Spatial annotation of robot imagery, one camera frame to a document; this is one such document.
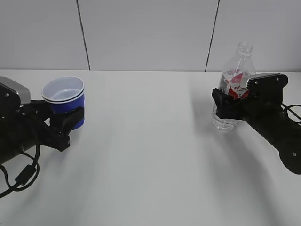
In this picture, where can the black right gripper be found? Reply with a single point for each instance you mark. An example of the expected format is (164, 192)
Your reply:
(262, 112)

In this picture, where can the blue paper cup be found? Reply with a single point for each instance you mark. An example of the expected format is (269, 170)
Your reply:
(64, 94)

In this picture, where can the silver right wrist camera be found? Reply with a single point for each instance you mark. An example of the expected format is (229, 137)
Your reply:
(268, 87)

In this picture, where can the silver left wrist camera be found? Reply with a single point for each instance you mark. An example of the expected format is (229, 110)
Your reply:
(13, 95)

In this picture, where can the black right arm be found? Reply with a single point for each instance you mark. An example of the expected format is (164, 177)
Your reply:
(289, 146)

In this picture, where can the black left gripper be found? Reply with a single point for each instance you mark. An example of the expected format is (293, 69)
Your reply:
(23, 130)

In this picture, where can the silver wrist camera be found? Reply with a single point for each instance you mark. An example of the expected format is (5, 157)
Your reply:
(13, 95)
(268, 87)

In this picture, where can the clear Wahaha water bottle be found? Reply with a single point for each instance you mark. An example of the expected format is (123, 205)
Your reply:
(237, 71)

